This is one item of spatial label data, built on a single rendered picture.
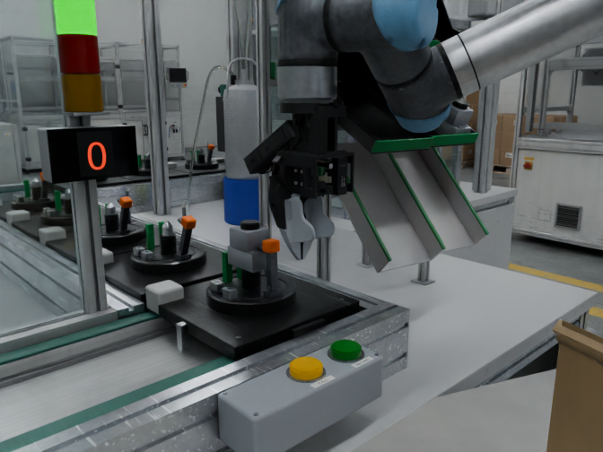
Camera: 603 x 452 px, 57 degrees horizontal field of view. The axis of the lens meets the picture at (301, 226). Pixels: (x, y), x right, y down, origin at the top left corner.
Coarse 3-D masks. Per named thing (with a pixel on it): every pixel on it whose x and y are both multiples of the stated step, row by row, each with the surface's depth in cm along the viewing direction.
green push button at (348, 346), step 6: (336, 342) 71; (342, 342) 71; (348, 342) 71; (354, 342) 71; (330, 348) 70; (336, 348) 69; (342, 348) 69; (348, 348) 69; (354, 348) 69; (360, 348) 70; (336, 354) 69; (342, 354) 68; (348, 354) 68; (354, 354) 69; (360, 354) 69; (348, 360) 68
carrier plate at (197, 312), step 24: (192, 288) 91; (312, 288) 91; (168, 312) 82; (192, 312) 81; (216, 312) 81; (288, 312) 81; (312, 312) 81; (336, 312) 83; (216, 336) 73; (240, 336) 73; (264, 336) 73; (288, 336) 76
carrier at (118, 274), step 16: (160, 224) 107; (160, 240) 103; (176, 240) 104; (192, 240) 120; (112, 256) 105; (128, 256) 108; (144, 256) 99; (160, 256) 101; (176, 256) 100; (192, 256) 101; (208, 256) 108; (112, 272) 99; (128, 272) 99; (144, 272) 98; (160, 272) 98; (176, 272) 98; (192, 272) 99; (208, 272) 99; (128, 288) 91; (144, 288) 91; (144, 304) 89
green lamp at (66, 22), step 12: (60, 0) 70; (72, 0) 70; (84, 0) 71; (60, 12) 70; (72, 12) 70; (84, 12) 71; (60, 24) 71; (72, 24) 70; (84, 24) 71; (96, 24) 74
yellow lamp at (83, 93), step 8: (64, 80) 73; (72, 80) 72; (80, 80) 72; (88, 80) 73; (96, 80) 74; (64, 88) 73; (72, 88) 72; (80, 88) 72; (88, 88) 73; (96, 88) 74; (64, 96) 73; (72, 96) 73; (80, 96) 73; (88, 96) 73; (96, 96) 74; (64, 104) 74; (72, 104) 73; (80, 104) 73; (88, 104) 73; (96, 104) 74
